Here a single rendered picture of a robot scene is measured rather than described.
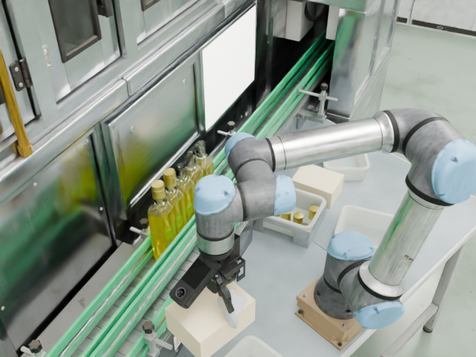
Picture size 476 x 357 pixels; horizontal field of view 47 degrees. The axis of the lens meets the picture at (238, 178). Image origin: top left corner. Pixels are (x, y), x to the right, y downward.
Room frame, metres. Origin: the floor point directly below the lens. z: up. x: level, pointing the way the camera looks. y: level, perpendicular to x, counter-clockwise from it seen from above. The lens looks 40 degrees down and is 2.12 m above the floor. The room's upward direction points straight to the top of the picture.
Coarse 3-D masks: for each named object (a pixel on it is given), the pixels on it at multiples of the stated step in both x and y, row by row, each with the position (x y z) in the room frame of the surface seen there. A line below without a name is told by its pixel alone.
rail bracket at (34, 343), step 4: (32, 340) 0.73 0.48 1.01; (36, 340) 0.73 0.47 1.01; (28, 344) 0.72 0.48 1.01; (32, 344) 0.72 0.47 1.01; (36, 344) 0.72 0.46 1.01; (40, 344) 0.72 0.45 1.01; (24, 348) 0.74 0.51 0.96; (28, 348) 0.74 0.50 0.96; (32, 348) 0.71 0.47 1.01; (36, 348) 0.71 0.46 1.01; (40, 348) 0.72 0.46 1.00; (24, 352) 0.74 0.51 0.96; (28, 352) 0.73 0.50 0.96; (32, 352) 0.71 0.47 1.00; (36, 352) 0.71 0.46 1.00; (40, 352) 0.72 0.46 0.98; (44, 352) 0.73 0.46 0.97; (32, 356) 0.72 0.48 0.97; (36, 356) 0.72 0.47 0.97; (40, 356) 0.72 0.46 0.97
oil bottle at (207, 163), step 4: (208, 156) 1.33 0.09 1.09; (196, 160) 1.31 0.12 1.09; (200, 160) 1.30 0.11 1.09; (204, 160) 1.30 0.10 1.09; (208, 160) 1.31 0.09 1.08; (196, 164) 1.30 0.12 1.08; (200, 164) 1.29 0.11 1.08; (204, 164) 1.29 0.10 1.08; (208, 164) 1.30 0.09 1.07; (212, 164) 1.33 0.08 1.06; (204, 168) 1.29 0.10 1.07; (208, 168) 1.30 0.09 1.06; (212, 168) 1.33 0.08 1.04; (204, 172) 1.29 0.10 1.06; (208, 172) 1.30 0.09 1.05; (212, 172) 1.33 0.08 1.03
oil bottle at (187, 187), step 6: (186, 180) 1.21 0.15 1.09; (192, 180) 1.22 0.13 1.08; (180, 186) 1.19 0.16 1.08; (186, 186) 1.19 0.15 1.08; (192, 186) 1.21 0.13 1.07; (186, 192) 1.18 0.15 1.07; (192, 192) 1.21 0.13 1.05; (186, 198) 1.18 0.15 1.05; (192, 198) 1.21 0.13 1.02; (186, 204) 1.18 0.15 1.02; (192, 204) 1.21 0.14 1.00; (186, 210) 1.18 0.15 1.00; (192, 210) 1.20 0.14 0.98; (186, 216) 1.18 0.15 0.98; (186, 222) 1.18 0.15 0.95
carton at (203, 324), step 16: (240, 288) 0.79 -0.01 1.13; (176, 304) 0.75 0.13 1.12; (192, 304) 0.75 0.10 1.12; (208, 304) 0.75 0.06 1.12; (176, 320) 0.71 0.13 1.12; (192, 320) 0.71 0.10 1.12; (208, 320) 0.71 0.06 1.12; (224, 320) 0.71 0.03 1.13; (240, 320) 0.73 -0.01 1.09; (176, 336) 0.71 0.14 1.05; (192, 336) 0.67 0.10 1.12; (208, 336) 0.67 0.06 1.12; (224, 336) 0.70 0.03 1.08; (192, 352) 0.67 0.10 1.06; (208, 352) 0.67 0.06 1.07
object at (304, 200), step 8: (296, 192) 1.45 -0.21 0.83; (304, 192) 1.44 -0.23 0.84; (296, 200) 1.45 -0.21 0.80; (304, 200) 1.43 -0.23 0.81; (312, 200) 1.42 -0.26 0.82; (320, 200) 1.41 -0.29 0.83; (296, 208) 1.43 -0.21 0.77; (304, 208) 1.43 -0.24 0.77; (320, 208) 1.36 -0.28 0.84; (272, 216) 1.32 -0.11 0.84; (280, 216) 1.39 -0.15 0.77; (304, 216) 1.39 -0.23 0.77; (288, 224) 1.29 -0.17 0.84; (296, 224) 1.28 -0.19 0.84; (312, 224) 1.28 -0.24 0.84
